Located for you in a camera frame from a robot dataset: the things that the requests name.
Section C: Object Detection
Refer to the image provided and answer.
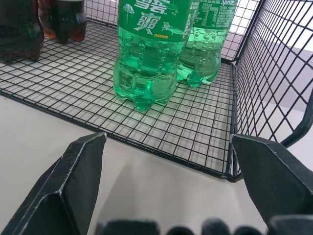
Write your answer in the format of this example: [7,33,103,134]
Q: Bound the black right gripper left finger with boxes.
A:
[0,132,108,235]

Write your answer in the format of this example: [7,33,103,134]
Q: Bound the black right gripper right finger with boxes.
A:
[231,133,313,235]

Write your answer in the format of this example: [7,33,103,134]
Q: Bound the green Sprite bottle Chinese label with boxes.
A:
[112,0,192,113]

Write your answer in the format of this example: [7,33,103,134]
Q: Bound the green Sprite bottle English label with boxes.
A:
[176,0,238,87]

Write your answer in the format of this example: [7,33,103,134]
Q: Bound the dark cola bottle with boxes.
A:
[38,0,88,45]
[0,0,45,65]

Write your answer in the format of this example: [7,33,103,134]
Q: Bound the black cable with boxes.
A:
[279,91,313,148]

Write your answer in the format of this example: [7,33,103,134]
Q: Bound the black wire mesh basket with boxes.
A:
[0,0,313,183]

